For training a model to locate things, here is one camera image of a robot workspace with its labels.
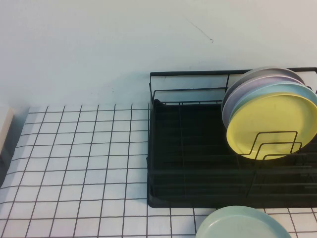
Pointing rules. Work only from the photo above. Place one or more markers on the mint green round plate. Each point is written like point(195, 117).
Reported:
point(237, 223)

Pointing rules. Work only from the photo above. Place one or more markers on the lilac round plate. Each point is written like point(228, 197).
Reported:
point(251, 85)

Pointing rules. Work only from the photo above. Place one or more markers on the white black-grid tablecloth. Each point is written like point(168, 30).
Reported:
point(74, 161)

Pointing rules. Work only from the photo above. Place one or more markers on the beige box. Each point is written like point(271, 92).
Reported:
point(5, 124)

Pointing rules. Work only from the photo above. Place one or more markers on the black drain tray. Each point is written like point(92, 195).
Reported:
point(198, 129)

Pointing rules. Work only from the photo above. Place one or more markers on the yellow round plate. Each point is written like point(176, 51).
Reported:
point(267, 116)

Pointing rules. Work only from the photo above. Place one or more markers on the light blue round plate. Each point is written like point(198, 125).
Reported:
point(272, 89)

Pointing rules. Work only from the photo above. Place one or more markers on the grey round plate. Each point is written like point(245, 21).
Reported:
point(270, 70)

